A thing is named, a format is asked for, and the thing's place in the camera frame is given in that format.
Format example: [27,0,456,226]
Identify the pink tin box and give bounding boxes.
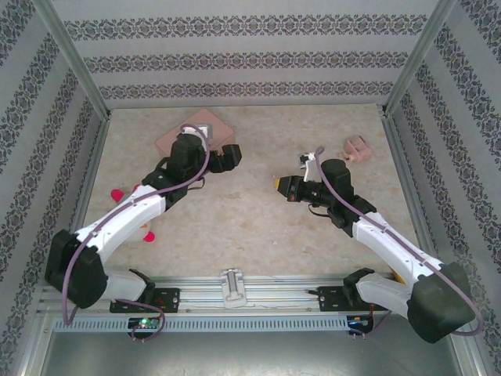
[154,108,236,157]

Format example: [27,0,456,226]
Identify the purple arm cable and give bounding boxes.
[62,123,211,342]
[315,146,485,340]

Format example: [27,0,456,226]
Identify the white latch bracket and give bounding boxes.
[219,268,247,310]

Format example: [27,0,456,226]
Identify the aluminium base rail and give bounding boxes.
[37,273,398,315]

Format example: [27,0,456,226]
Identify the aluminium side rail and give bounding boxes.
[381,109,445,271]
[62,111,113,240]

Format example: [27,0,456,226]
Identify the grey slotted cable duct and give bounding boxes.
[52,315,351,334]

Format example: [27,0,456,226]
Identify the small circuit board green light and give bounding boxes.
[128,316,161,330]

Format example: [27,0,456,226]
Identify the small circuit board blue light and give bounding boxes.
[346,316,373,330]

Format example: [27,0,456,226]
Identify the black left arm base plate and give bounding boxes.
[109,287,182,314]

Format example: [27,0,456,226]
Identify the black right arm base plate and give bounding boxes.
[317,285,389,313]

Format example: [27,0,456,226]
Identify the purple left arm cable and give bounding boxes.
[62,123,211,342]

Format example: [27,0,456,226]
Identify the aluminium frame post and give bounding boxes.
[381,0,459,118]
[31,0,113,121]

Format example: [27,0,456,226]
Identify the small pink toy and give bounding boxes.
[342,135,373,163]

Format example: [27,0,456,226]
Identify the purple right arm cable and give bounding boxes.
[315,146,485,340]

